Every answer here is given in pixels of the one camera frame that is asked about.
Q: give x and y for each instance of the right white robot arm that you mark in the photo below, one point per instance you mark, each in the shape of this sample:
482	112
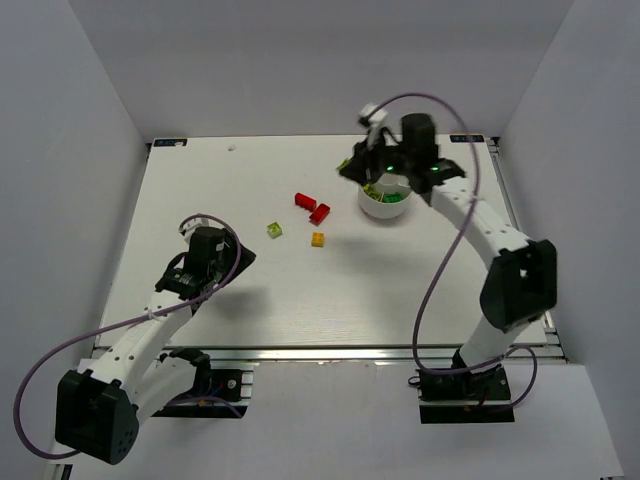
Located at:
521	282

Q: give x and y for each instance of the right blue corner sticker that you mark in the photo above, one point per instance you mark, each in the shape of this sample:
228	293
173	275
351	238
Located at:
466	138

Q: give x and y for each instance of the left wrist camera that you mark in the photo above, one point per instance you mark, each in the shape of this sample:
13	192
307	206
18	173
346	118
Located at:
188	227

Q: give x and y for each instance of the white round divided container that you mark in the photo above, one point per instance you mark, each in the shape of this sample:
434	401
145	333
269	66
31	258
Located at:
387	184

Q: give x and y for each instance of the red square lego brick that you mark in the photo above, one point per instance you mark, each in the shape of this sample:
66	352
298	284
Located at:
319	214

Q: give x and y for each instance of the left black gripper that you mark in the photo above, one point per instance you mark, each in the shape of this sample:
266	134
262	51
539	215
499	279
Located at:
240	256

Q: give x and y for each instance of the dark green lego brick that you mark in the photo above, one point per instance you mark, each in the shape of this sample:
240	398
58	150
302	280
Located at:
392	198

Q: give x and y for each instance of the red long lego brick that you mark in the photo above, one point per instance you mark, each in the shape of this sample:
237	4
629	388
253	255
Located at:
303	201

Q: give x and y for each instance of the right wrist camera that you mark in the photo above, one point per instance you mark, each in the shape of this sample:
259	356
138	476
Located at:
372	118

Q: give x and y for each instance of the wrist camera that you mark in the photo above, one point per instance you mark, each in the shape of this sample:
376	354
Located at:
372	118
188	227

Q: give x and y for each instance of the blue corner sticker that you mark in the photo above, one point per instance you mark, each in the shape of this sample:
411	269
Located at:
466	138
179	142

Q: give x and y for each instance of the light green small lego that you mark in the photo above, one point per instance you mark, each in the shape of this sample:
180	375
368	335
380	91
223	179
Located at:
274	230

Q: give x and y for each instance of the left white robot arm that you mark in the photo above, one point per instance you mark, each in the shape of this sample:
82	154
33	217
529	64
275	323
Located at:
100	410

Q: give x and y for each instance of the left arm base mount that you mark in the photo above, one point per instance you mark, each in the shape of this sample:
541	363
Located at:
215	394

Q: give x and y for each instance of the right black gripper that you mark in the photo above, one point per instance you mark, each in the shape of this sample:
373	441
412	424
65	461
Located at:
357	163

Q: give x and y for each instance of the light green long lego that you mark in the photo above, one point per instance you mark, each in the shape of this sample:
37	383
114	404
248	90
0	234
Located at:
343	164

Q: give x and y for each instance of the left blue corner sticker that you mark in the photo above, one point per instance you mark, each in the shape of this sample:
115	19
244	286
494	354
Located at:
179	142

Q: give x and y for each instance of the orange square lego brick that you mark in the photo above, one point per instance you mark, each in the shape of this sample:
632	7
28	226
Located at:
318	239

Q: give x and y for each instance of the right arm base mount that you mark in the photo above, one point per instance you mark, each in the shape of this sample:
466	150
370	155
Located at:
465	398

